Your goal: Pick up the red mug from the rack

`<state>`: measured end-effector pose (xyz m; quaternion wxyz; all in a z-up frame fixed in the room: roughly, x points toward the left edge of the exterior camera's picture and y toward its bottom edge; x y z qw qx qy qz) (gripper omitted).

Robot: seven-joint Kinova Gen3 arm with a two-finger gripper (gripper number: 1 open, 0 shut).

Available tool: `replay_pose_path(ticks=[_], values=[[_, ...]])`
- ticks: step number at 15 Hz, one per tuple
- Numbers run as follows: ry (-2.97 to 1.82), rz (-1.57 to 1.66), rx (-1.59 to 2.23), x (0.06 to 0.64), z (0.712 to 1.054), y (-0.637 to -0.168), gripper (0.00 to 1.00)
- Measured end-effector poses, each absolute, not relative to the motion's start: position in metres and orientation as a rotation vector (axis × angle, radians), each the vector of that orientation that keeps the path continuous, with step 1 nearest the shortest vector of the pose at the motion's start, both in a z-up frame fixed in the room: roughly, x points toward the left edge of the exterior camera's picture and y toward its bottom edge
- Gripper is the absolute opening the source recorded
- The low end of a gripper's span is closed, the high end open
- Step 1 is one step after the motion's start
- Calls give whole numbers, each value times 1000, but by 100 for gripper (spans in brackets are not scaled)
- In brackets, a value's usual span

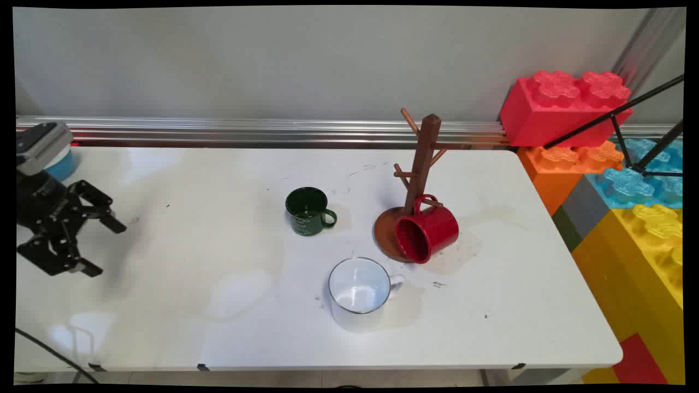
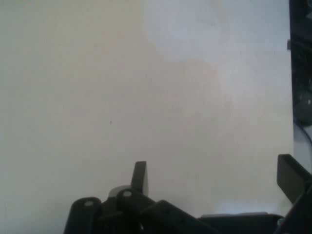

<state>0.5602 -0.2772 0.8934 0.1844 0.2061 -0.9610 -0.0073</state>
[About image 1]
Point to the dark green enamel mug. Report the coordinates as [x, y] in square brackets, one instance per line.
[306, 218]

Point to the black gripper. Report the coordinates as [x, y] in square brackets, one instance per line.
[46, 202]

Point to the dark green giant toy brick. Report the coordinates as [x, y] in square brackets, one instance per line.
[567, 229]

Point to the black tripod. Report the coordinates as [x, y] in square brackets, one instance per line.
[614, 113]

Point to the yellow giant toy brick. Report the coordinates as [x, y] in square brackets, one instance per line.
[628, 273]

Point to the red giant toy brick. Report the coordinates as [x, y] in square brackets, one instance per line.
[546, 114]
[639, 363]

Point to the blue bowl white inside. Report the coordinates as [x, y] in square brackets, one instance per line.
[63, 166]

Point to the aluminium rail along wall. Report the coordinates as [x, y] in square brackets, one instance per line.
[218, 131]

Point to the white enamel mug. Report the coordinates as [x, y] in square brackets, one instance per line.
[357, 305]

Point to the blue giant toy brick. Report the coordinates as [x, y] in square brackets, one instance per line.
[628, 185]

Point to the brown wooden mug tree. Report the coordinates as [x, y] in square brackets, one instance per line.
[423, 164]

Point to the red enamel mug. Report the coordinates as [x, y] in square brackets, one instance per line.
[431, 229]

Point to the aluminium upright post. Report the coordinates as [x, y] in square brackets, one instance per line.
[650, 43]

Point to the orange giant toy brick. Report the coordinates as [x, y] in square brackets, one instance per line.
[551, 174]

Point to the grey giant toy brick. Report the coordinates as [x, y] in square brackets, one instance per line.
[584, 207]

